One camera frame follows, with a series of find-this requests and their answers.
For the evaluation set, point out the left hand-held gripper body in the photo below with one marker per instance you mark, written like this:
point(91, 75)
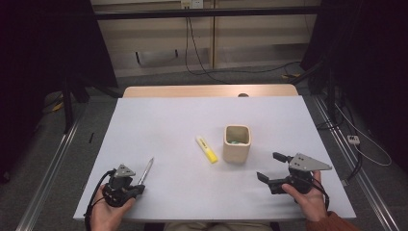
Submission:
point(117, 189)

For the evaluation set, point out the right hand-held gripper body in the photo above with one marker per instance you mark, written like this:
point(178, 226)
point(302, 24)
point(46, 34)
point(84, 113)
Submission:
point(301, 179)

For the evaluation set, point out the beige square cup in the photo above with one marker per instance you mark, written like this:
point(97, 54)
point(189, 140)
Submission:
point(236, 154)

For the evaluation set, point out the yellow highlighter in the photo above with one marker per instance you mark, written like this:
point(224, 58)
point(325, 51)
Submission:
point(207, 149)

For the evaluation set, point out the person's right hand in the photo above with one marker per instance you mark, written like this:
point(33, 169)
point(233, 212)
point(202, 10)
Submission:
point(311, 203)

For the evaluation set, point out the person's left hand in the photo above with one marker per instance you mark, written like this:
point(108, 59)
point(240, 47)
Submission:
point(106, 218)

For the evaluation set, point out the small black floor strip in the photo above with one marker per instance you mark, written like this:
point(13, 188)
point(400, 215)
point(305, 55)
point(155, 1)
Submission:
point(91, 138)

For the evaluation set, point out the white table mat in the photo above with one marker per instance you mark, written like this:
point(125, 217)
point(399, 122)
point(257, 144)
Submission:
point(160, 128)

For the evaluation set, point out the person's lap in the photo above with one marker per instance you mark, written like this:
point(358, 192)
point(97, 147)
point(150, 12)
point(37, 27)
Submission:
point(218, 227)

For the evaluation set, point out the yellow floor tape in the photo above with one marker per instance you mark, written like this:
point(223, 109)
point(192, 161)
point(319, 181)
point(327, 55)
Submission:
point(57, 107)
point(291, 76)

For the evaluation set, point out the black metal stand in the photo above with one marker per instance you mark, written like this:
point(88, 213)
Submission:
point(68, 109)

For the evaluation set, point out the wooden table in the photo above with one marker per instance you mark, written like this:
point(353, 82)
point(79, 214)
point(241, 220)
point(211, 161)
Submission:
point(166, 91)

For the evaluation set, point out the black curtain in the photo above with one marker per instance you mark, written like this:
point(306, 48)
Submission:
point(38, 64)
point(372, 64)

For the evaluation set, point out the black horizontal bar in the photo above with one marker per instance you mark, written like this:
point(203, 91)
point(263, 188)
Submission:
point(192, 13)

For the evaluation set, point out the metal floor rail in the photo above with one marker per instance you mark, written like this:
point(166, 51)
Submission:
point(48, 183)
point(359, 173)

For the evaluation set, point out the white wall socket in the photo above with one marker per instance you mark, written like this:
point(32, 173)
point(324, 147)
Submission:
point(191, 4)

